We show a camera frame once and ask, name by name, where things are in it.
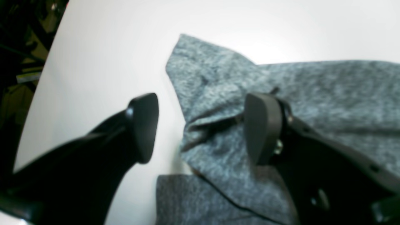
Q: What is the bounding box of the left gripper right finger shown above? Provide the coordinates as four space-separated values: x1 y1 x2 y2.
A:
244 92 400 225

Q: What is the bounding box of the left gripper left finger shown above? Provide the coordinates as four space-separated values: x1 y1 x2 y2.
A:
1 93 159 225

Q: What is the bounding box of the grey long-sleeve shirt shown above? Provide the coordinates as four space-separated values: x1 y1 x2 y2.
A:
156 34 400 225

